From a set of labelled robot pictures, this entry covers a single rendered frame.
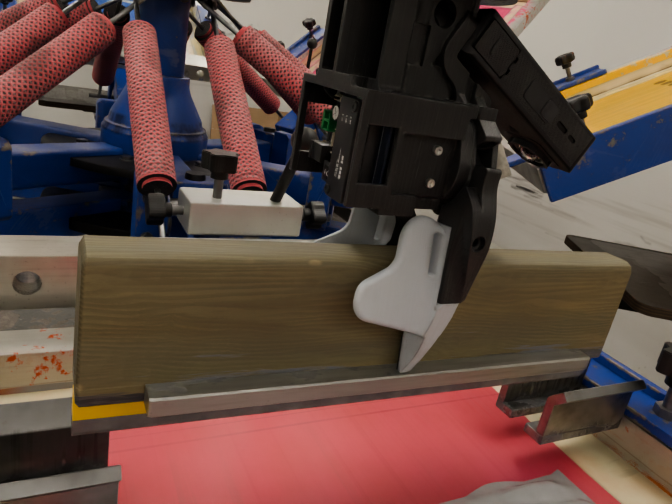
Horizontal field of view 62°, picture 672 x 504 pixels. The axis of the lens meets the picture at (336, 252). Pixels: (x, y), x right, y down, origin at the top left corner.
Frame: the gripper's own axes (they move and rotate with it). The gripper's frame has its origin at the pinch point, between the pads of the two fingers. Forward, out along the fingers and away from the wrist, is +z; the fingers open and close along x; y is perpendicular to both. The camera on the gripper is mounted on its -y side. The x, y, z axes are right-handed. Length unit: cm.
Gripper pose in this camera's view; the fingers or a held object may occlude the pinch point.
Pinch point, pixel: (397, 330)
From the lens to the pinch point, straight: 34.7
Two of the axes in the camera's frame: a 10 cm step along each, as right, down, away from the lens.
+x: 4.3, 3.7, -8.2
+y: -8.8, -0.1, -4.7
